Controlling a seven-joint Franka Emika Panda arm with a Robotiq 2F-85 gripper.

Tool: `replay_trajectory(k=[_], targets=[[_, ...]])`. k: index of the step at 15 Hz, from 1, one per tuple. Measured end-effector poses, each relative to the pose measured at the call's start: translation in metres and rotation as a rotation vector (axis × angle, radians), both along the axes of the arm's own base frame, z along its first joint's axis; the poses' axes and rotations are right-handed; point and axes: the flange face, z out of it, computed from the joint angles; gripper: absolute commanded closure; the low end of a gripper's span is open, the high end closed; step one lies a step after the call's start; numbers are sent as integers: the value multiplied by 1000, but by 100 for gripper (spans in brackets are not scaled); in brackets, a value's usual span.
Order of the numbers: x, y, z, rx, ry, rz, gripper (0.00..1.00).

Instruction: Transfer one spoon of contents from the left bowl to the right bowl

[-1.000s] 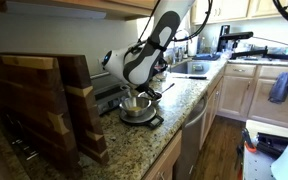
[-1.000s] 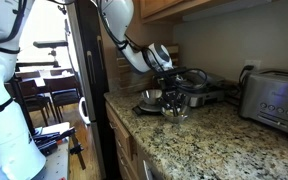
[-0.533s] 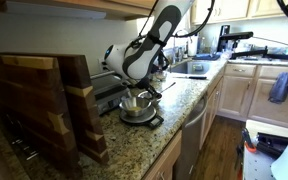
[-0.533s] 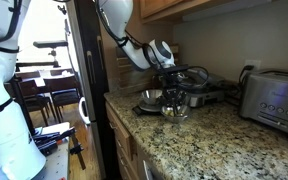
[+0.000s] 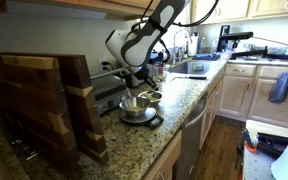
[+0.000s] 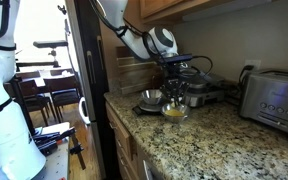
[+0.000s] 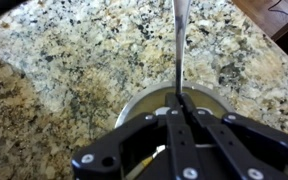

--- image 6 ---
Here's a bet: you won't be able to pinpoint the wooden upper cabinet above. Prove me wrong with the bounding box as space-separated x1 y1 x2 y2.
138 0 272 24

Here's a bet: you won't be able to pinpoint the small stainless steel bowl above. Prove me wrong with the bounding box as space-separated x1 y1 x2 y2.
160 102 191 124
140 88 165 106

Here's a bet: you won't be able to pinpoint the white perforated robot table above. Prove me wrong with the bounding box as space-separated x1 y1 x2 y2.
30 121 72 180

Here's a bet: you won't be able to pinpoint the dark inlaid wooden cutting board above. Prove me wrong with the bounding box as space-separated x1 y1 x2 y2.
115 44 165 96

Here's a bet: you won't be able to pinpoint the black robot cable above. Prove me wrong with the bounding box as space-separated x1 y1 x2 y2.
88 0 215 78

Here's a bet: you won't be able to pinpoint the black tools pile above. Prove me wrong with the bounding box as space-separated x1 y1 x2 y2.
32 126 78 157

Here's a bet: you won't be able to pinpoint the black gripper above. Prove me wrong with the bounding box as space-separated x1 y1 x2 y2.
160 62 190 101

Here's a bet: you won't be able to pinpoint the stainless steel contact grill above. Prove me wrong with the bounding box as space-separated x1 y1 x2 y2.
180 68 227 108

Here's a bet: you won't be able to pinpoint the white wall outlet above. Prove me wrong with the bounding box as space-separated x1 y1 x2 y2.
244 59 262 70

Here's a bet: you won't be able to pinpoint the wooden dining table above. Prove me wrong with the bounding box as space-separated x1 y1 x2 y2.
0 68 82 99

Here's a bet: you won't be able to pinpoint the black digital kitchen scale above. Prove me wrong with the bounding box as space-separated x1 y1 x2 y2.
132 99 165 117

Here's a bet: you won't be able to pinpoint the stainless steel toaster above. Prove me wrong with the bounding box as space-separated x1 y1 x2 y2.
239 69 288 143

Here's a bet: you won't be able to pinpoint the dark wooden dining chair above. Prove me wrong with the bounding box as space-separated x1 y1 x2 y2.
17 79 52 127
43 75 83 124

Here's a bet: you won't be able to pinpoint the black camera on stand arm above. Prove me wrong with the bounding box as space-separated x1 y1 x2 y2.
23 39 70 69

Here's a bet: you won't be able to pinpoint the yellow grain contents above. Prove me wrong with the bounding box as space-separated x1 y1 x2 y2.
164 109 186 118

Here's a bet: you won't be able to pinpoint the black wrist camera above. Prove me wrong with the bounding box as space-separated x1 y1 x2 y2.
158 53 194 65

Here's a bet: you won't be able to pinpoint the black clamp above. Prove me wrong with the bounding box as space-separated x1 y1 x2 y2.
68 133 88 171

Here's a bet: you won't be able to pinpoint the white ring shaped object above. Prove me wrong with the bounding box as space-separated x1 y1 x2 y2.
78 96 92 126

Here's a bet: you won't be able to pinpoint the stainless steel dishwasher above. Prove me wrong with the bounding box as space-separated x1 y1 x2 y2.
140 156 165 180

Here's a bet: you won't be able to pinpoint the black power plug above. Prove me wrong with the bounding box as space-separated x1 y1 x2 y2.
238 64 256 86

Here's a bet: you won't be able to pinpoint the wooden drawer cabinet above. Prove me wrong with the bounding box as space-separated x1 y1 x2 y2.
104 101 142 180

